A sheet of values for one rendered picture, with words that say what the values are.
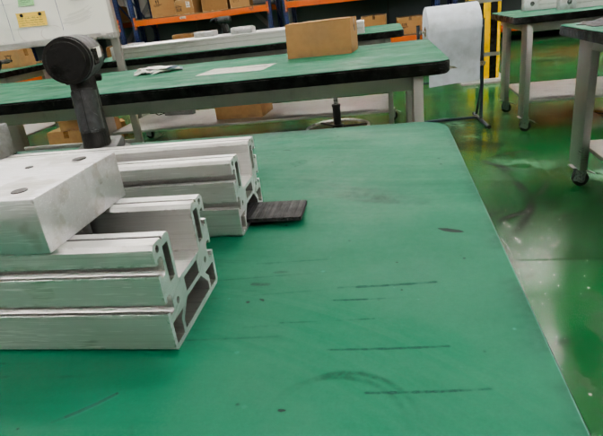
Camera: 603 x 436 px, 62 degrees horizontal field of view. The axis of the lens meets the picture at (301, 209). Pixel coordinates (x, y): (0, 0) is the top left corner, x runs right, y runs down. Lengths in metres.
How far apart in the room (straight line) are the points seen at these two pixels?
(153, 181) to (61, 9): 3.24
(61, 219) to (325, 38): 2.07
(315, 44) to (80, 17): 1.80
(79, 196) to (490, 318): 0.31
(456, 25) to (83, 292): 3.67
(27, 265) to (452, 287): 0.32
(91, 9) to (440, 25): 2.34
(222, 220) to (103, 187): 0.15
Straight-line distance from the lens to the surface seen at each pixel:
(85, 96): 0.76
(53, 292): 0.40
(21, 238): 0.38
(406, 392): 0.32
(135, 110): 2.14
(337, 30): 2.37
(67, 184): 0.40
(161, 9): 10.82
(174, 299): 0.38
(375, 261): 0.46
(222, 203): 0.54
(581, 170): 2.88
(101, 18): 3.62
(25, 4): 3.89
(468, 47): 3.96
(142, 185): 0.57
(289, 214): 0.55
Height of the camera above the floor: 1.00
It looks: 22 degrees down
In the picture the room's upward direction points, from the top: 7 degrees counter-clockwise
